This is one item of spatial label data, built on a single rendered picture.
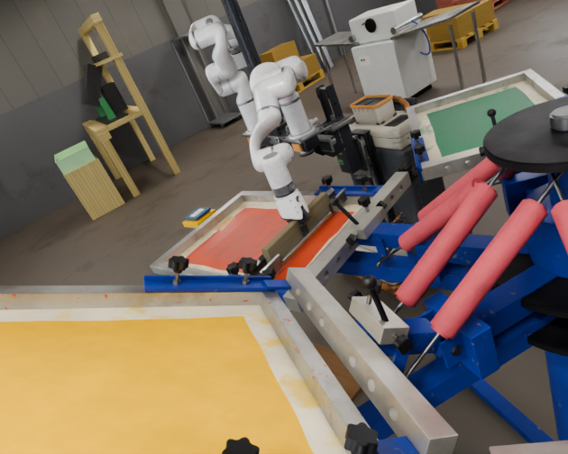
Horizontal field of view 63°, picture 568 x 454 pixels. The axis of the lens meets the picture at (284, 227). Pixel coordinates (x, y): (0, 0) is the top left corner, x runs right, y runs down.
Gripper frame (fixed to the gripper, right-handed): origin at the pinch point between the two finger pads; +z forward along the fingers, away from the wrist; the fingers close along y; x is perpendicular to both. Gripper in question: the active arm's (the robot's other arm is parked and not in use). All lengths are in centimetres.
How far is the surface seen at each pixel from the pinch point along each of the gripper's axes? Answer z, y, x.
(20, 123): -41, 675, -158
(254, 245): 6.0, 22.6, 4.6
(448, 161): -3, -37, -41
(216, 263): 6.1, 31.9, 17.5
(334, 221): 6.0, -2.8, -14.2
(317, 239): 6.1, -3.2, -2.9
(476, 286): -14, -74, 32
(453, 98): 3, -7, -119
